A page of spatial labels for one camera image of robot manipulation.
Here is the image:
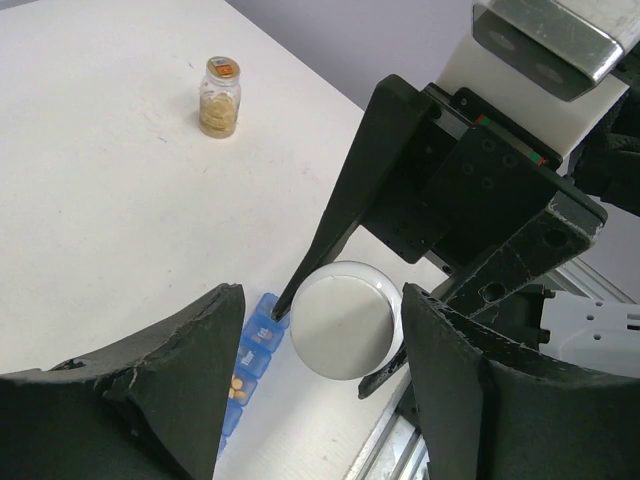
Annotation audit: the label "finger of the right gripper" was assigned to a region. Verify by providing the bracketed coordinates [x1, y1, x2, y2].
[358, 344, 407, 399]

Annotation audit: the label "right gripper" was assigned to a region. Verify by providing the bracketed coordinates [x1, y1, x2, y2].
[271, 74, 607, 320]

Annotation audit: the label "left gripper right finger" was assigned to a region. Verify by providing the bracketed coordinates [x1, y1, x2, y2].
[401, 284, 639, 479]

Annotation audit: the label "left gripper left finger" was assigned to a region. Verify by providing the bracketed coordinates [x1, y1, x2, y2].
[1, 284, 245, 479]

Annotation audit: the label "white bottle cap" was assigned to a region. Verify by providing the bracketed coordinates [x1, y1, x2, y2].
[290, 261, 404, 381]

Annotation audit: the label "blue weekly pill organizer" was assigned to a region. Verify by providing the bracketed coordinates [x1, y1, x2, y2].
[218, 293, 290, 456]

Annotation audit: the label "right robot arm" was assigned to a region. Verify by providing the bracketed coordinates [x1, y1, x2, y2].
[272, 51, 639, 319]

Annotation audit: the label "orange pills in organizer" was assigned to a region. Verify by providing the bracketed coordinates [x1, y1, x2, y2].
[228, 375, 247, 402]

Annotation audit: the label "amber glass pill jar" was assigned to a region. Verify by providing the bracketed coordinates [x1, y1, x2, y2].
[199, 56, 241, 139]

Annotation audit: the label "aluminium mounting rail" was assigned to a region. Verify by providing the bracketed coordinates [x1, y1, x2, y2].
[348, 266, 639, 479]

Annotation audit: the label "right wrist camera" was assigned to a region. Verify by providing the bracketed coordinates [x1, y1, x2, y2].
[436, 0, 639, 158]

